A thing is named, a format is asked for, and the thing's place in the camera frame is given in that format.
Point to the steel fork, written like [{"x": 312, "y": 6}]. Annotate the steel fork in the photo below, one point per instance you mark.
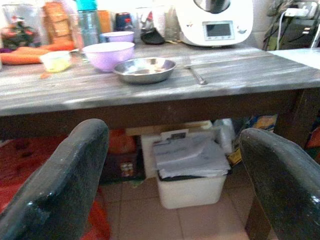
[{"x": 195, "y": 71}]

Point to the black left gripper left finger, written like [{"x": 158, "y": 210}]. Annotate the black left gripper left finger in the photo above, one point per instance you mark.
[{"x": 57, "y": 185}]

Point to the large purple bowl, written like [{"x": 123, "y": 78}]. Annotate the large purple bowl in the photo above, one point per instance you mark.
[{"x": 108, "y": 56}]

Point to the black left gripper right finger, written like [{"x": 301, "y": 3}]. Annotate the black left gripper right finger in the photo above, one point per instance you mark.
[{"x": 282, "y": 180}]

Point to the orange plastic bag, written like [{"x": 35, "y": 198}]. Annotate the orange plastic bag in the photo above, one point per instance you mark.
[{"x": 122, "y": 143}]

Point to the small purple bowl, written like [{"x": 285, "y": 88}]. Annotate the small purple bowl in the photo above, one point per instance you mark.
[{"x": 118, "y": 36}]

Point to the white power strip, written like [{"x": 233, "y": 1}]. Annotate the white power strip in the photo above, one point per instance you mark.
[{"x": 298, "y": 11}]

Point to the dark blue jar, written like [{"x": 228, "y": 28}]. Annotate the dark blue jar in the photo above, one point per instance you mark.
[{"x": 124, "y": 22}]

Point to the black lid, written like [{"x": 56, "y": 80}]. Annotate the black lid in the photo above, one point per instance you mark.
[{"x": 152, "y": 37}]

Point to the steel round plate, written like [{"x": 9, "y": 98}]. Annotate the steel round plate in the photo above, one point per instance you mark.
[{"x": 145, "y": 70}]

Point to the clear plastic container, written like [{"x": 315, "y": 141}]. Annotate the clear plastic container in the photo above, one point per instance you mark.
[{"x": 21, "y": 25}]

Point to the stack of white papers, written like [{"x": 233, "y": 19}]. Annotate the stack of white papers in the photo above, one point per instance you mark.
[{"x": 191, "y": 157}]

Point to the grey wooden table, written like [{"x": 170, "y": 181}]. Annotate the grey wooden table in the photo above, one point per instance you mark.
[{"x": 160, "y": 85}]

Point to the orange carrot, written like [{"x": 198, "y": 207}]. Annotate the orange carrot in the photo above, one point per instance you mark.
[{"x": 22, "y": 58}]

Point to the white box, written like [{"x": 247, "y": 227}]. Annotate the white box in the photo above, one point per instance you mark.
[{"x": 150, "y": 155}]

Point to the white kitchen cooking machine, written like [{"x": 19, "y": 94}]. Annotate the white kitchen cooking machine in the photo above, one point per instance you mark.
[{"x": 216, "y": 25}]

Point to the clear bottle with teal lid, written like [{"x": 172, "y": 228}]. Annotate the clear bottle with teal lid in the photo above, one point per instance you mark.
[{"x": 87, "y": 23}]

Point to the white plastic bin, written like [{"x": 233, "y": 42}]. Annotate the white plastic bin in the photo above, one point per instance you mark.
[{"x": 192, "y": 191}]

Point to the red cloth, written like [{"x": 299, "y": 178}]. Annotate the red cloth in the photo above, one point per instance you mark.
[{"x": 17, "y": 167}]

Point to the small yellow plastic cup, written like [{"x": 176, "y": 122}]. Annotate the small yellow plastic cup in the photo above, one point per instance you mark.
[{"x": 55, "y": 61}]

